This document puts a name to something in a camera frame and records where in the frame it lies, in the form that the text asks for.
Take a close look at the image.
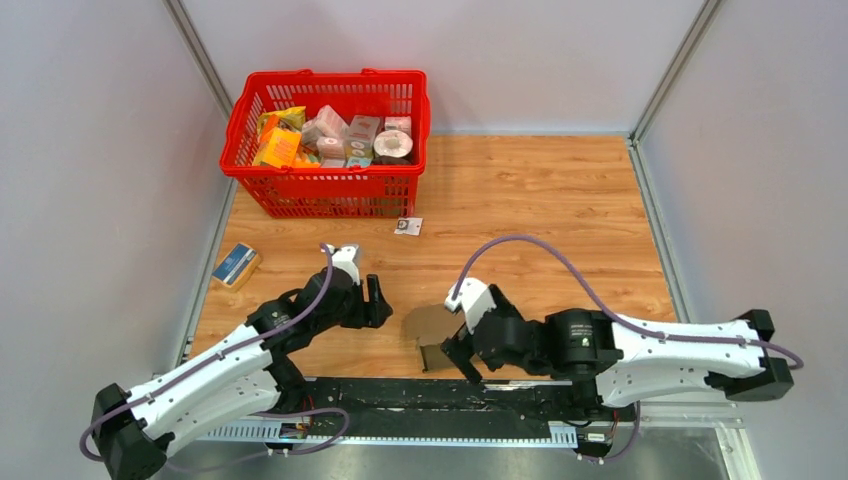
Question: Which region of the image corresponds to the brown cardboard paper box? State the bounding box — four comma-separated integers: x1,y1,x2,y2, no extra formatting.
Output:
401,304,465,374

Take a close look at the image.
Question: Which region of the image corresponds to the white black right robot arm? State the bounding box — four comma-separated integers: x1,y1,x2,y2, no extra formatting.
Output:
441,278,794,419

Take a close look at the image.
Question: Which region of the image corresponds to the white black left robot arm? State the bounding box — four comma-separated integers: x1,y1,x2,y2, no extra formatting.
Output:
79,266,393,479

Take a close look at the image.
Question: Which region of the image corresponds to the blue yellow small box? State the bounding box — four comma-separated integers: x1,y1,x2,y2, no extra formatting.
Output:
211,242,262,291

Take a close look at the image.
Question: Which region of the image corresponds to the orange snack box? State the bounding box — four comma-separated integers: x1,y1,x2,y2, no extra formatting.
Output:
252,127,302,169

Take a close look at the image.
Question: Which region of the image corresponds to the small clear plastic packet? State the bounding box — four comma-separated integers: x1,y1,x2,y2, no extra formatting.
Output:
394,217,423,236

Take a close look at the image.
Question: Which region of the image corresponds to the round tape roll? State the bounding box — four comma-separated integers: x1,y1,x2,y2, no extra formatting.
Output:
373,130,414,165

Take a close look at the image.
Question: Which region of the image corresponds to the red plastic shopping basket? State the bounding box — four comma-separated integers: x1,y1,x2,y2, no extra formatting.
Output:
219,69,430,218

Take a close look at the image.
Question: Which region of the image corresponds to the pink white carton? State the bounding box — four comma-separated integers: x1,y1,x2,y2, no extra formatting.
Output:
314,104,349,139

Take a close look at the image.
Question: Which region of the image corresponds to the yellow snack bag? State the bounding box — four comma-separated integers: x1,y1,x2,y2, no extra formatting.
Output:
256,106,306,137

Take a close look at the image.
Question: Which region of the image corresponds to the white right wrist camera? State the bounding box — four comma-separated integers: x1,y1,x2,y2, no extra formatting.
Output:
443,277,496,334

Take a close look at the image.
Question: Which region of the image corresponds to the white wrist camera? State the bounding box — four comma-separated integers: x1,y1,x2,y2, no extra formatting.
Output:
443,277,496,334
328,244,361,285

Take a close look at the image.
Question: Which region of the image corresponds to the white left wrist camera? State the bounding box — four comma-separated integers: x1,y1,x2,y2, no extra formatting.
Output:
328,244,361,285

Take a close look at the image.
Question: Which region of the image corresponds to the aluminium frame rail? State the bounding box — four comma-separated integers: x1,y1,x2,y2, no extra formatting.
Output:
139,374,737,448

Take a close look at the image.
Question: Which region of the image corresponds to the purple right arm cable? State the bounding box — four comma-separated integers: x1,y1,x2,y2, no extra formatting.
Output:
451,235,805,464

